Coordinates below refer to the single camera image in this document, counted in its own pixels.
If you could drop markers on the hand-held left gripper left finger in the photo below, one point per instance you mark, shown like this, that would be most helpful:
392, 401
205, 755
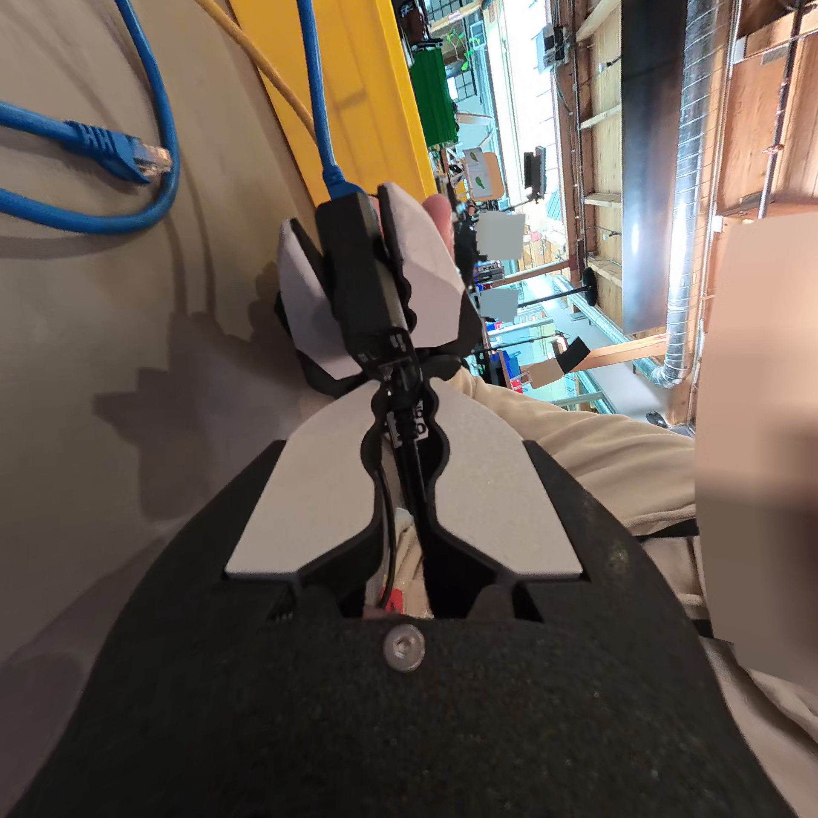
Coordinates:
307, 511

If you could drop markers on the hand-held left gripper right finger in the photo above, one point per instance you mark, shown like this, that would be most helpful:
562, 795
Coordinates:
511, 511

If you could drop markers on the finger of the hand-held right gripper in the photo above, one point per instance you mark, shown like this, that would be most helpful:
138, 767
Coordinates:
307, 307
435, 281

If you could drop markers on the black ethernet port adapter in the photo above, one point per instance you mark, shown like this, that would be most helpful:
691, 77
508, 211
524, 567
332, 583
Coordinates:
364, 294

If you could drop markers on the yellow plastic bin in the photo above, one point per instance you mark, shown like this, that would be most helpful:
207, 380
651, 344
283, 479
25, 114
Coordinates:
358, 90

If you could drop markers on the person's right forearm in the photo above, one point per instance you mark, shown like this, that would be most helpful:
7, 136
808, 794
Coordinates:
575, 447

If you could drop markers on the person's right hand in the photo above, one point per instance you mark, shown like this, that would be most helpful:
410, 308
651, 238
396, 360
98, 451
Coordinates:
439, 220

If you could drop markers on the silver ventilation duct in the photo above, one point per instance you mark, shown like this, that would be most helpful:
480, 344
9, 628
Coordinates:
697, 192

